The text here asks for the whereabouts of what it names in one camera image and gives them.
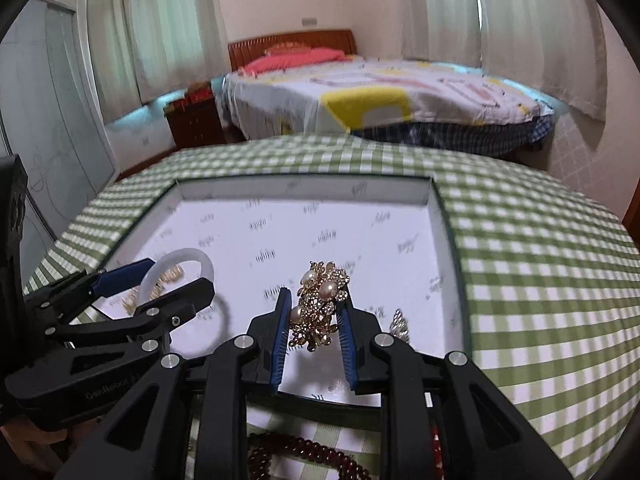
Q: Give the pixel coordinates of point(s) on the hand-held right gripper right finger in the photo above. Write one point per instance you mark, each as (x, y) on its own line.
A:
(347, 352)

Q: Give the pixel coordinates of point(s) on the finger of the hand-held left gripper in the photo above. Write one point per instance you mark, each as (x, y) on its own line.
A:
(122, 275)
(175, 302)

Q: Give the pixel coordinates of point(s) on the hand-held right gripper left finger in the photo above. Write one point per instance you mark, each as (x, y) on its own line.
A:
(282, 345)

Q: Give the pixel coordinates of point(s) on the white bangle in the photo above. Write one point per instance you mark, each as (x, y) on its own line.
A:
(180, 255)

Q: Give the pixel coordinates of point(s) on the gold pearl brooch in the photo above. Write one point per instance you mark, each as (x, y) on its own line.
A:
(320, 305)

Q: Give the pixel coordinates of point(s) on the white jewelry box tray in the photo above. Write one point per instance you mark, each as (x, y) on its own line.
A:
(310, 220)

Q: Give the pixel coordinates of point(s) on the small silver leaf brooch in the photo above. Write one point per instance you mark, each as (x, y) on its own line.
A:
(400, 327)

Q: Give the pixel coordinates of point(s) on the glass wardrobe sliding door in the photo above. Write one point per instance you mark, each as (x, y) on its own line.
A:
(55, 125)

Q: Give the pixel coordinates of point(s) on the wooden nightstand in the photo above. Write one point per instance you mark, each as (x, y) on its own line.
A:
(197, 122)

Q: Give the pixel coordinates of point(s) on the red boxes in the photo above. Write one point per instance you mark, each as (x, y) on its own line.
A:
(199, 92)

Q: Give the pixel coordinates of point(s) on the green checked tablecloth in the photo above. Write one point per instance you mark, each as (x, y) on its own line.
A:
(525, 260)

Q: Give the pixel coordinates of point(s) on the white curtain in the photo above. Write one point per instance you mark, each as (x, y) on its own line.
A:
(540, 30)
(175, 25)
(107, 35)
(440, 10)

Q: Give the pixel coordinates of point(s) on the bed with printed sheet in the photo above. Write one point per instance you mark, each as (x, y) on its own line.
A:
(400, 95)

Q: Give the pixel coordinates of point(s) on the red pillow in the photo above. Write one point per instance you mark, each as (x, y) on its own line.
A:
(295, 59)

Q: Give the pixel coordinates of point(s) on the wooden headboard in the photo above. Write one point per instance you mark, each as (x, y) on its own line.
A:
(300, 39)

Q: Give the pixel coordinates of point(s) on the brown wooden door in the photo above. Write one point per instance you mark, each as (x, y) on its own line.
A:
(632, 225)

